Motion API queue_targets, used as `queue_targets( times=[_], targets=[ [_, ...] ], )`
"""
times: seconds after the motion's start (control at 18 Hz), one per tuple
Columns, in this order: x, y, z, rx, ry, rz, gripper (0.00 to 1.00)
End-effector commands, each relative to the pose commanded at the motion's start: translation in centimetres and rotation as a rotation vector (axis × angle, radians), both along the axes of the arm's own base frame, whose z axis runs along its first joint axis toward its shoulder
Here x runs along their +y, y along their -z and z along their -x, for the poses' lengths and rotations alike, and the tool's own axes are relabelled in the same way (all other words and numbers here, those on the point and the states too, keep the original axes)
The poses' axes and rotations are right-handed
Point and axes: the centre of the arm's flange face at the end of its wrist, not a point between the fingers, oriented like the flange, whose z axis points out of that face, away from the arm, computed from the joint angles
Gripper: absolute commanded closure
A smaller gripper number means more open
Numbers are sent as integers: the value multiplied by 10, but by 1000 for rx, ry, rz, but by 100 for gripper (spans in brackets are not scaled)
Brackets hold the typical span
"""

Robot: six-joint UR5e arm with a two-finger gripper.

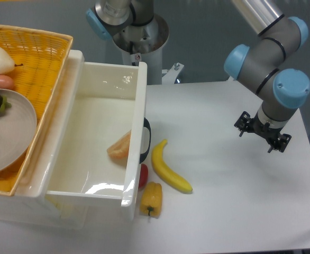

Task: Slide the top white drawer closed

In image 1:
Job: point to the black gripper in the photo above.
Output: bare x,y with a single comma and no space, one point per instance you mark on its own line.
273,137

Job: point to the white top drawer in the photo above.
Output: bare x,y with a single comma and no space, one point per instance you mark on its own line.
110,101

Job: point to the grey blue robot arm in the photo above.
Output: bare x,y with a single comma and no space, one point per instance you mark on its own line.
282,91

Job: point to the white drawer cabinet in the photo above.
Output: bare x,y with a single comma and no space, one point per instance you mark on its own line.
31,203

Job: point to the yellow banana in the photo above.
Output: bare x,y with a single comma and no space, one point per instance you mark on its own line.
169,176

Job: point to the red bell pepper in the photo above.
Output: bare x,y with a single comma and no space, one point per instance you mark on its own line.
143,176

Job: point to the yellow bell pepper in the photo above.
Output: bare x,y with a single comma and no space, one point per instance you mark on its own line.
151,200

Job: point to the orange slice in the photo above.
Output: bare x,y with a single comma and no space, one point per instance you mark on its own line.
120,149

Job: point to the yellow woven basket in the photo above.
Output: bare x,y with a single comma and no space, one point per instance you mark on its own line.
43,54

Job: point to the grey round plate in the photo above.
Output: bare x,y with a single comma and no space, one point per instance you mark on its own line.
17,127

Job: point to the pink peach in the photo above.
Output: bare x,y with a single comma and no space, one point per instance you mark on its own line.
6,82

